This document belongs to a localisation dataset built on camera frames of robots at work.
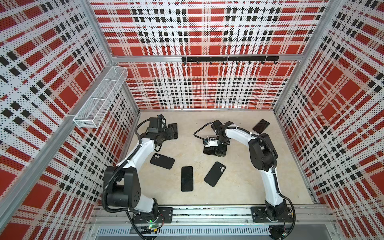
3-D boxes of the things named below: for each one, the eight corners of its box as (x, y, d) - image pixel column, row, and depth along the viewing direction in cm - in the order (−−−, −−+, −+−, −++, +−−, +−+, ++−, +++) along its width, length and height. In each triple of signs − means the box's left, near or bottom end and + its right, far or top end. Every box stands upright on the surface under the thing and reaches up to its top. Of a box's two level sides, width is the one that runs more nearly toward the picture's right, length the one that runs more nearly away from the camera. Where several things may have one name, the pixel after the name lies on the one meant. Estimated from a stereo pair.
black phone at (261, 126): (252, 129, 113) (253, 126, 111) (260, 121, 118) (262, 118, 116) (260, 134, 110) (262, 131, 108) (268, 125, 115) (269, 122, 113)
